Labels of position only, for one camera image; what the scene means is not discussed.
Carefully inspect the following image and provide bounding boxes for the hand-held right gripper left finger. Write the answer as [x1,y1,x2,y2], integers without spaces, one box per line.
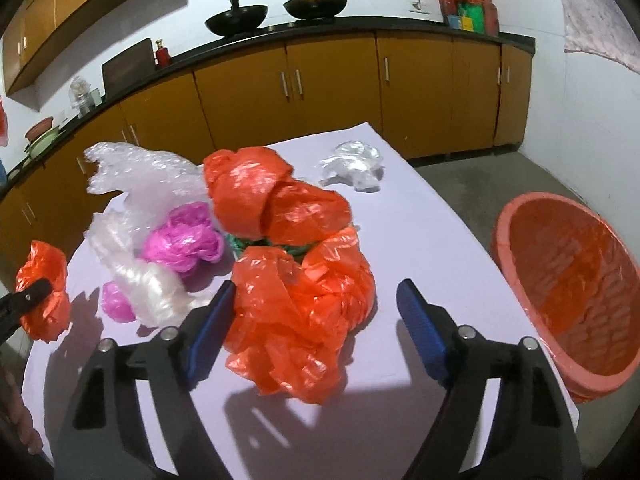
[54,280,238,480]

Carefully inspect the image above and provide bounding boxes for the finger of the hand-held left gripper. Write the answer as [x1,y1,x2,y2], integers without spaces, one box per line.
[0,280,53,333]

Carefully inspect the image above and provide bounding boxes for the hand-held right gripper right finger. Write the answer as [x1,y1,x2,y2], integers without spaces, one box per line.
[396,279,586,480]

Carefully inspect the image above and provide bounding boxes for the small orange plastic bag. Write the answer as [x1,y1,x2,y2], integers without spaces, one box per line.
[14,240,72,345]

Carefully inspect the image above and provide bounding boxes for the large orange plastic bag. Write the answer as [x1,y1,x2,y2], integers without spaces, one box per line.
[222,227,377,406]

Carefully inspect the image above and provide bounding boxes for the orange plastic basket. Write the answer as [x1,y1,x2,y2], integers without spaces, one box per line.
[491,191,632,403]

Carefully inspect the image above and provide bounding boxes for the clear bubble wrap sheet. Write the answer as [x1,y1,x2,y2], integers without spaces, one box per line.
[82,141,211,241]

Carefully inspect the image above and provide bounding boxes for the person's left hand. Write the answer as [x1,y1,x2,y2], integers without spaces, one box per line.
[0,360,46,456]

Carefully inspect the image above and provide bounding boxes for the white translucent plastic bag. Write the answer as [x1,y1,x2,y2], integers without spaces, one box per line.
[87,212,201,328]

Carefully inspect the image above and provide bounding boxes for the green plastic bag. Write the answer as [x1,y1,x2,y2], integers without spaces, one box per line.
[227,234,321,261]

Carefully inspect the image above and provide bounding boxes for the pale table cloth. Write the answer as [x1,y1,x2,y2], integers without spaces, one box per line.
[20,121,581,480]

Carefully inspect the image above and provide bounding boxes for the small pink plastic bag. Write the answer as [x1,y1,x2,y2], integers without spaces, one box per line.
[101,281,137,323]

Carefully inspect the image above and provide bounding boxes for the large pink plastic bag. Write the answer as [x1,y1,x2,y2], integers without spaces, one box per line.
[141,201,226,281]

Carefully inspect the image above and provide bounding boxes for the rounded orange plastic bag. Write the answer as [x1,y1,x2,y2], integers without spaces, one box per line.
[202,146,353,247]

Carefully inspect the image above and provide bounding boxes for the green bowl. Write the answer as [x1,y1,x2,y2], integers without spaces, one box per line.
[25,127,66,158]

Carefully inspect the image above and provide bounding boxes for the red bowl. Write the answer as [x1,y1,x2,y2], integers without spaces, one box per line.
[25,116,56,142]

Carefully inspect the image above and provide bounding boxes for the small clear plastic bag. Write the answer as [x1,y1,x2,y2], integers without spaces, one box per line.
[318,140,386,193]

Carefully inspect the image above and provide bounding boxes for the glass jar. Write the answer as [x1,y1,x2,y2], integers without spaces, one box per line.
[69,76,101,113]

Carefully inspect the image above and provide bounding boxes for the yellow base cabinets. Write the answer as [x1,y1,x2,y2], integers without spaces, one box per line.
[0,30,533,281]

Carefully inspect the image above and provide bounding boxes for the dark cutting board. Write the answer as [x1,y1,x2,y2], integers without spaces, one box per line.
[101,37,157,92]

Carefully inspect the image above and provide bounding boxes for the black countertop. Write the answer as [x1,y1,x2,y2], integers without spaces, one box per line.
[0,16,536,201]

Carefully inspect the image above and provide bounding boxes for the black wok without lid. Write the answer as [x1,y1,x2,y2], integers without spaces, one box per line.
[205,0,269,37]

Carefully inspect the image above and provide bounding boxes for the patterned curtain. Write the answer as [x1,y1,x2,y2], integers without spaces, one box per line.
[555,0,640,71]

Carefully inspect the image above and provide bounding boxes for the long yellow wall cabinet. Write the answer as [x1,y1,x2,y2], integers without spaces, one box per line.
[2,0,188,95]

